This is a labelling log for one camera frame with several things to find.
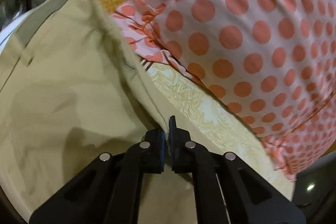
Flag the khaki pants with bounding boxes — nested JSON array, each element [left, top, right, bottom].
[[1, 0, 206, 220]]

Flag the yellow patterned bedsheet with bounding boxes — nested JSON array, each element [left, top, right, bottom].
[[88, 0, 295, 201]]

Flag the left polka dot pillow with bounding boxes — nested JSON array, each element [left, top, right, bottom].
[[113, 0, 335, 179]]

